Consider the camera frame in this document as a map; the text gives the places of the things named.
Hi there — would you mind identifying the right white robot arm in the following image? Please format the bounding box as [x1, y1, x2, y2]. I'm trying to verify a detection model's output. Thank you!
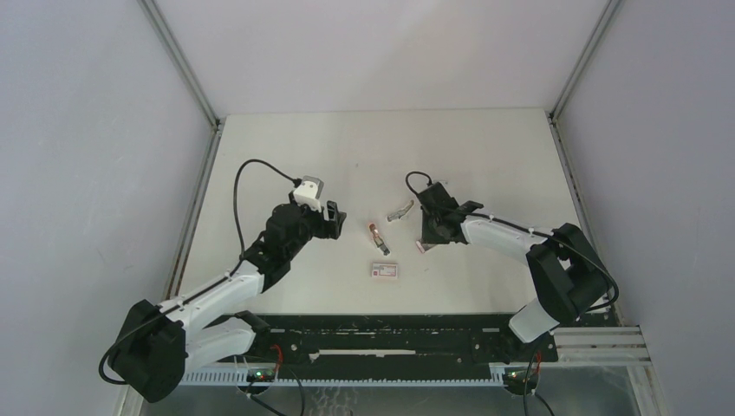
[416, 182, 617, 361]

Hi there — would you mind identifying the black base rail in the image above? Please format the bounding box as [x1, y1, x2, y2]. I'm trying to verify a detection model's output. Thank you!
[206, 312, 621, 381]

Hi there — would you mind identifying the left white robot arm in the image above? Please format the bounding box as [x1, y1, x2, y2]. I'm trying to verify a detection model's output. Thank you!
[99, 201, 347, 403]

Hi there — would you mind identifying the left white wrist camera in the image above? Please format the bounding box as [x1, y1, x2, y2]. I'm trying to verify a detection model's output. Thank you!
[290, 176, 324, 212]

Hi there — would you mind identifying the left black camera cable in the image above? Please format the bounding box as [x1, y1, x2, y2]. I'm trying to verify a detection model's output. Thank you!
[97, 159, 303, 386]

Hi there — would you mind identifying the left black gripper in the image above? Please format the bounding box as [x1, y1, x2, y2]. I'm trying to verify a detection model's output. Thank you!
[284, 192, 345, 260]

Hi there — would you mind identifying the cardboard staple box tray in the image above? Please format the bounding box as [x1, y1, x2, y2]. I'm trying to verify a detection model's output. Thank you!
[415, 241, 432, 254]

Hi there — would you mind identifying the right black camera cable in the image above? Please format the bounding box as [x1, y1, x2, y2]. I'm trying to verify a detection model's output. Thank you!
[404, 171, 620, 416]

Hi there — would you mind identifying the red white staple box sleeve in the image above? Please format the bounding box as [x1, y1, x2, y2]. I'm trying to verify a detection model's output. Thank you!
[371, 263, 399, 280]

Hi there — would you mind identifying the white slotted cable duct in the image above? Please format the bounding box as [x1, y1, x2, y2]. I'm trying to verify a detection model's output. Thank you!
[179, 367, 510, 387]

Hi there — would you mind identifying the pink white stapler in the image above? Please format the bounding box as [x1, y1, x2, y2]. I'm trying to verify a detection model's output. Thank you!
[368, 223, 391, 257]

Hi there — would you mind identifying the black camera cable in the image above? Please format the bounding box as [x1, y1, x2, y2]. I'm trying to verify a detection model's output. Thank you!
[97, 159, 303, 386]
[404, 171, 620, 416]

